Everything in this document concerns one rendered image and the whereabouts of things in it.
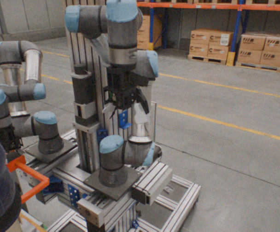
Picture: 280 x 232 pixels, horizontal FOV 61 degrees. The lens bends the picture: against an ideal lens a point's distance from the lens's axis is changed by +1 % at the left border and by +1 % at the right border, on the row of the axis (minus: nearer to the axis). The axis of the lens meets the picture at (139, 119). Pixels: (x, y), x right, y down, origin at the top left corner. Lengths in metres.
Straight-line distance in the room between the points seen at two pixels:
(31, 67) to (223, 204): 2.16
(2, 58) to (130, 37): 1.00
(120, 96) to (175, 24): 8.95
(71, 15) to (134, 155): 0.65
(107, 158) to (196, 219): 1.53
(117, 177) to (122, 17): 0.81
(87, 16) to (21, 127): 0.89
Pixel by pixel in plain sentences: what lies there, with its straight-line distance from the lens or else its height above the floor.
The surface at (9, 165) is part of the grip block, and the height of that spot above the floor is 1.20.
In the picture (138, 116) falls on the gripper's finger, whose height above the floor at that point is 1.58.
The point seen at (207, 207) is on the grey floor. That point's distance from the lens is 2.62.
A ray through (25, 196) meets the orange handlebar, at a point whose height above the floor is 1.19.
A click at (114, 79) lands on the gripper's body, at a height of 1.69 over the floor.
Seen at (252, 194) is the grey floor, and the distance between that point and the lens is 2.91.
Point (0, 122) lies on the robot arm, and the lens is 1.13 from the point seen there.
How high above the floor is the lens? 1.89
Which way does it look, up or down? 28 degrees down
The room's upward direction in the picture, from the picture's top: straight up
